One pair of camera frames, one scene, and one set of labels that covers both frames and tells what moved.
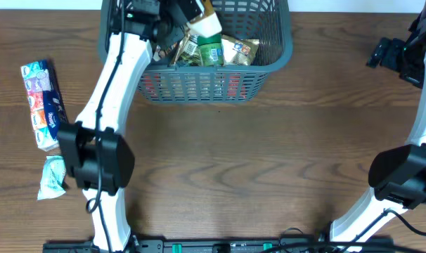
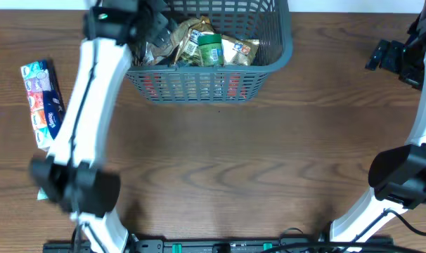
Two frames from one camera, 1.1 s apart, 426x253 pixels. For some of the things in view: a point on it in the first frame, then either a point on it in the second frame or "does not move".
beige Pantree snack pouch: (207, 24) → (170, 51)
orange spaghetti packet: (199, 86) does not move
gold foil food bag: (237, 51) does not move
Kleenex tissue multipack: (45, 101) does not move
